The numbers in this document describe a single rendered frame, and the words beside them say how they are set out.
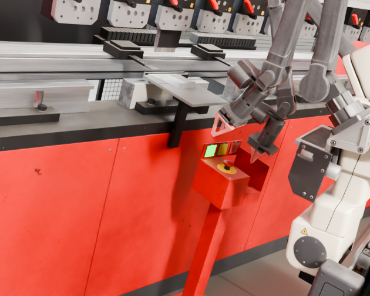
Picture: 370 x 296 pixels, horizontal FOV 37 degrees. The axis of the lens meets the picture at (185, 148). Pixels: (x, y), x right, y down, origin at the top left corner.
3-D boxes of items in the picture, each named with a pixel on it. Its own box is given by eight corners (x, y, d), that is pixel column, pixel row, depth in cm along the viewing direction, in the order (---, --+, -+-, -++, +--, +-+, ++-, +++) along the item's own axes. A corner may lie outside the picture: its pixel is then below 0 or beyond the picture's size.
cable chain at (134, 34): (106, 40, 228) (108, 30, 226) (98, 35, 231) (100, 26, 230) (172, 43, 254) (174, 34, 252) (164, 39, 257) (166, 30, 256)
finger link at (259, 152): (246, 152, 205) (257, 133, 200) (261, 164, 203) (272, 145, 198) (236, 157, 200) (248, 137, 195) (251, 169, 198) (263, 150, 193)
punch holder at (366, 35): (362, 42, 284) (373, 10, 278) (347, 37, 289) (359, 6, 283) (375, 43, 295) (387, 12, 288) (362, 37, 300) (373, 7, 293)
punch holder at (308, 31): (293, 37, 243) (306, 0, 236) (279, 32, 248) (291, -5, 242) (313, 39, 253) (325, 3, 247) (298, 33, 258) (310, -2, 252)
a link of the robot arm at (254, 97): (266, 94, 151) (275, 91, 155) (250, 75, 152) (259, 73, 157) (250, 110, 154) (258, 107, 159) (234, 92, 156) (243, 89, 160)
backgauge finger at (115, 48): (142, 74, 202) (145, 61, 200) (101, 50, 218) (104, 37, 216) (166, 74, 210) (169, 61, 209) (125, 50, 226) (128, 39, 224)
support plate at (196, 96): (191, 107, 181) (192, 104, 180) (143, 77, 197) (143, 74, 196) (228, 104, 193) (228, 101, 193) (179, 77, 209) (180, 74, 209)
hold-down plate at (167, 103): (143, 115, 196) (144, 107, 195) (133, 108, 199) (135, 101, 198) (201, 110, 217) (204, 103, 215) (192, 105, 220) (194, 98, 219)
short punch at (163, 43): (155, 53, 197) (161, 26, 193) (152, 50, 198) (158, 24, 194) (175, 53, 204) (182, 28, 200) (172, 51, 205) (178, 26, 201)
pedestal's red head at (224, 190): (220, 210, 192) (234, 164, 185) (191, 187, 202) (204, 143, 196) (258, 201, 206) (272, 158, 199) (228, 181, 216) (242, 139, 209)
